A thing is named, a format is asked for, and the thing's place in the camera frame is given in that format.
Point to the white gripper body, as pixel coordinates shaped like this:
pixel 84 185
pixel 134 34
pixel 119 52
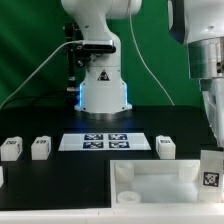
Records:
pixel 213 97

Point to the white square tabletop part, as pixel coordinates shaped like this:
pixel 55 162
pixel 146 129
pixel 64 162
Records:
pixel 138 183

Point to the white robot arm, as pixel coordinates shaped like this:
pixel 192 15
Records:
pixel 197 24

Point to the white sheet with markers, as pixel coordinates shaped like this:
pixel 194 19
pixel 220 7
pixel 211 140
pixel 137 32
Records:
pixel 104 141

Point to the white block left edge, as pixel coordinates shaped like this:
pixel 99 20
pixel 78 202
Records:
pixel 1 177

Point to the black camera on base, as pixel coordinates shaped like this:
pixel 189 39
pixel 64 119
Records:
pixel 97 46

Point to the white front rail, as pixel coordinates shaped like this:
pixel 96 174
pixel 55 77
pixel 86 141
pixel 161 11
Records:
pixel 194 213

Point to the black camera stand pole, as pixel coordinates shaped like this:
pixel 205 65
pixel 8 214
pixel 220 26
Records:
pixel 72 33

